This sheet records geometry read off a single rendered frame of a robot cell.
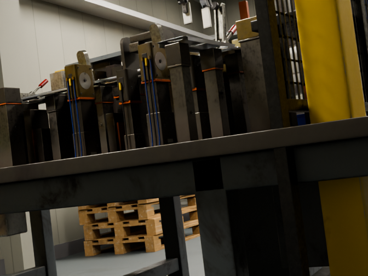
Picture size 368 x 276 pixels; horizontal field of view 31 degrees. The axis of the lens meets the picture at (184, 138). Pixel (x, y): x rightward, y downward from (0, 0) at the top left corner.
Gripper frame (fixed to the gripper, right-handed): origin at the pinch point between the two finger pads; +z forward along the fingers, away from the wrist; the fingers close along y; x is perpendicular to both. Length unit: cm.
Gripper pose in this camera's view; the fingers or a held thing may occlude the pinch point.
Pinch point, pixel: (197, 21)
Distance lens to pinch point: 230.2
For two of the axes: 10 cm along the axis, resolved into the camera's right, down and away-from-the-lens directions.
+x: 8.2, -1.3, -5.6
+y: -5.6, 0.3, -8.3
